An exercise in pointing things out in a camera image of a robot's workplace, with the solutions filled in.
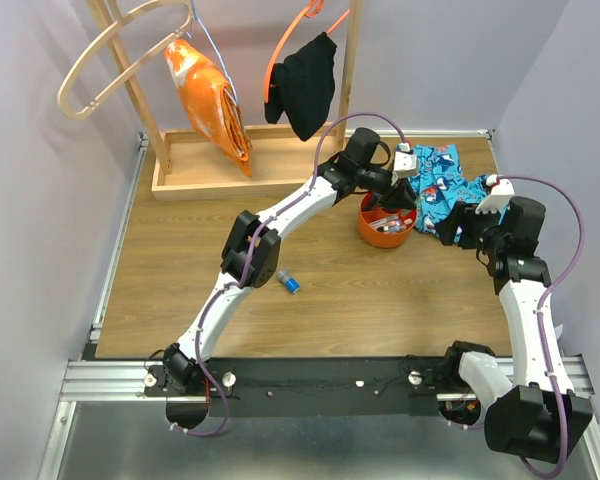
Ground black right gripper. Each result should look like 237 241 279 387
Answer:
433 200 508 254

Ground grey glue stick blue cap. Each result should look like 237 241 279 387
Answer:
276 269 300 294

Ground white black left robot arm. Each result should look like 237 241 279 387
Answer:
163 127 418 395

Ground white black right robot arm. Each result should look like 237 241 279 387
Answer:
436 196 593 466

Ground orange round divided organizer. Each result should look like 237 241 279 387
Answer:
357 193 417 249

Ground blue shark print cloth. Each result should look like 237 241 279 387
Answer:
408 144 514 257

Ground wooden rack base tray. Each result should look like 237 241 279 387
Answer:
151 125 338 201

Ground black hanging garment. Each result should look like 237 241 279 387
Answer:
264 32 337 141

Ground orange plastic hanger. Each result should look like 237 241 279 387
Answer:
262 0 351 104

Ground orange white folded cloth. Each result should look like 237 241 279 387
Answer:
164 39 252 178

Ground wooden clothes hanger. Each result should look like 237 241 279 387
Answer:
57 0 194 120

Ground wooden clothes rack posts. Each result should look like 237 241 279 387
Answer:
85 0 365 176

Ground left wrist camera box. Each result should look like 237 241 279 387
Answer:
393 148 419 179

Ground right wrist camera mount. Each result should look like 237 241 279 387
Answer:
475 174 515 214

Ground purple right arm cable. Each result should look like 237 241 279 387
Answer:
494 174 586 476

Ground blue wire hanger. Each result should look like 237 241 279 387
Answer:
189 0 239 105

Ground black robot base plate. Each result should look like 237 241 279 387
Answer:
144 355 486 419

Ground aluminium frame rail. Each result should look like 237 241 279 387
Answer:
34 130 171 480

